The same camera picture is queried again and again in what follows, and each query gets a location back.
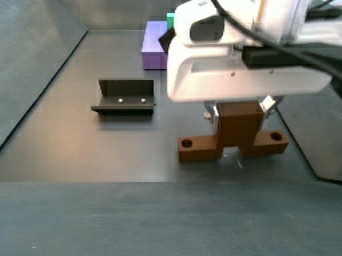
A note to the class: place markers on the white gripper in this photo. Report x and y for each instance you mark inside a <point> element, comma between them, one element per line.
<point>205,71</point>

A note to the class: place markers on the brown T-shaped block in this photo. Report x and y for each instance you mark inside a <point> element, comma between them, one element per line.
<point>239,130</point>

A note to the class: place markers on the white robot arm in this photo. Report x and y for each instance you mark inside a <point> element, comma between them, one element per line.
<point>269,23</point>

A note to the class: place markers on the purple base board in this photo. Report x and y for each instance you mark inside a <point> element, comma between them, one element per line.
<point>152,53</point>

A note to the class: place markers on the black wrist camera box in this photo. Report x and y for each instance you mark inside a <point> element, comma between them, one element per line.
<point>265,57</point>

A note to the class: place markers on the black angle bracket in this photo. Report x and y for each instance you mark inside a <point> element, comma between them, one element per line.
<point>125,96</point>

